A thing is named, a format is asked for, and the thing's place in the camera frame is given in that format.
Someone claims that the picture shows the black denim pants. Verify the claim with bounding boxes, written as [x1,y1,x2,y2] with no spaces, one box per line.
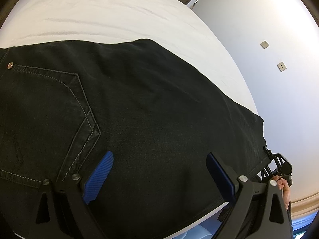
[1,39,267,238]

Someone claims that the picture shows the white bed sheet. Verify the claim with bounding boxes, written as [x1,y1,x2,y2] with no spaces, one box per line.
[0,0,259,239]

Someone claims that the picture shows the upper wall switch plate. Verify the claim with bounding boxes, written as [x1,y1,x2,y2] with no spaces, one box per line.
[260,41,269,49]

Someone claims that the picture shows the right hand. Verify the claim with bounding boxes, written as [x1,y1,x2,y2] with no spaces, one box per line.
[271,175,290,210]

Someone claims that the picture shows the lower wall socket plate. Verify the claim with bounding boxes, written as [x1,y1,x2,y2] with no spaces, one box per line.
[277,62,287,72]

